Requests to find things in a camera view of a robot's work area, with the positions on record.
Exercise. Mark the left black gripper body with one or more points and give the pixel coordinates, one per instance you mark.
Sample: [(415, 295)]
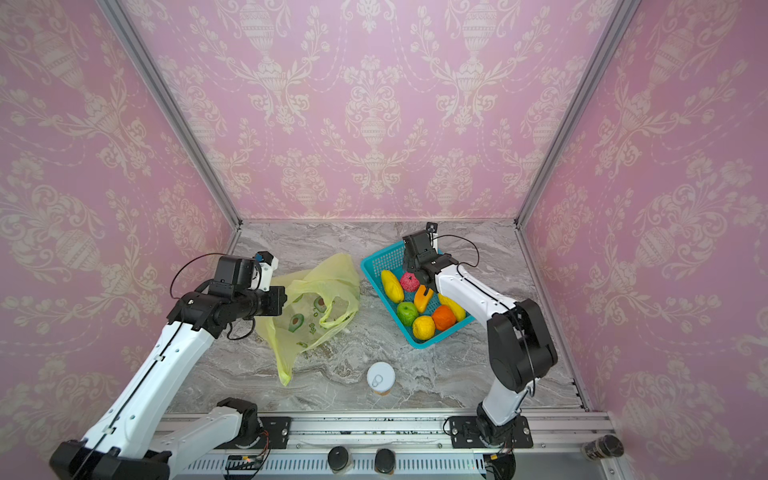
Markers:
[(258, 302)]

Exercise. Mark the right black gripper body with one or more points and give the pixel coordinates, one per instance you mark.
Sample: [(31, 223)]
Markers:
[(417, 248)]

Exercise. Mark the pink red fruit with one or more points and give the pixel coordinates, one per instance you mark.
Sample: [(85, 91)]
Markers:
[(409, 282)]

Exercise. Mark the yellow mango fruit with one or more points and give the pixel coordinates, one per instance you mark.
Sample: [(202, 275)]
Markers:
[(392, 286)]

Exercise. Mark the orange yellow mango slice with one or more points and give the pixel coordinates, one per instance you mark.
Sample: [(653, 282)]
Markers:
[(422, 298)]

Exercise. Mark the green apple fruit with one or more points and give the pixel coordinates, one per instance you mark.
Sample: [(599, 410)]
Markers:
[(407, 313)]

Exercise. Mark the orange fruit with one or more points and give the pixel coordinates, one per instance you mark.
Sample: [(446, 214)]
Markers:
[(443, 318)]

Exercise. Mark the yellow pear fruit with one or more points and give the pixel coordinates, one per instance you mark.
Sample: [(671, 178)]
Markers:
[(423, 328)]

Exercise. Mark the yellow plastic bag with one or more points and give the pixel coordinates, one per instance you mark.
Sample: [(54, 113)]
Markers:
[(321, 302)]

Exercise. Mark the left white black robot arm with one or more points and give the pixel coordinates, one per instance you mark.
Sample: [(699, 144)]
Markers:
[(121, 444)]

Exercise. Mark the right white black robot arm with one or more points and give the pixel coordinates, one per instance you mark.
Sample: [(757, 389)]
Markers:
[(520, 347)]

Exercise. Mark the teal plastic basket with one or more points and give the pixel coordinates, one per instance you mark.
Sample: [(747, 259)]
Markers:
[(391, 259)]

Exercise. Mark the black round knob left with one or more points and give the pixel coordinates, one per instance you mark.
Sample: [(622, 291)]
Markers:
[(339, 459)]

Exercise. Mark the black round knob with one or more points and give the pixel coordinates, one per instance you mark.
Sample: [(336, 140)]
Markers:
[(339, 459), (385, 461)]

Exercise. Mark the black round knob right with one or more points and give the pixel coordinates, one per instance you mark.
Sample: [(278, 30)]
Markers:
[(385, 461)]

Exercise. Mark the dark bottle right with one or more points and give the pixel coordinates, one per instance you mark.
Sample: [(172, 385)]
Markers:
[(604, 447)]

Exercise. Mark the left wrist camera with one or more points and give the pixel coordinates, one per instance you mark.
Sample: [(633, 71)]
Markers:
[(266, 264)]

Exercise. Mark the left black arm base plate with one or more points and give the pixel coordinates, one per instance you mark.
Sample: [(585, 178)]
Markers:
[(274, 434)]

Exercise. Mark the aluminium front rail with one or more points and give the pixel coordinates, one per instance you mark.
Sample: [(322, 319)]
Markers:
[(421, 446)]

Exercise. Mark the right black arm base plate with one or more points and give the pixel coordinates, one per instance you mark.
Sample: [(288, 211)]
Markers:
[(471, 432)]

